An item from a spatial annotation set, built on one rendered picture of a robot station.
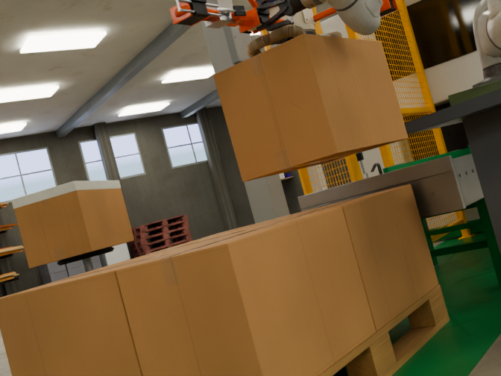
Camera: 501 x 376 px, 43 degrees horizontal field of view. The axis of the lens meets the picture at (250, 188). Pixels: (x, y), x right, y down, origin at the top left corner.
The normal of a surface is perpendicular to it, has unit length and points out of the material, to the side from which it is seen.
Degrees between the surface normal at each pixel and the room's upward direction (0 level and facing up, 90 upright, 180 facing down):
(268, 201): 90
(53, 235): 90
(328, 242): 90
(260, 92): 91
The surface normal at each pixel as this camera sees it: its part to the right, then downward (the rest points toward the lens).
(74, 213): -0.21, 0.02
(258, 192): -0.56, 0.12
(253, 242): 0.78, -0.23
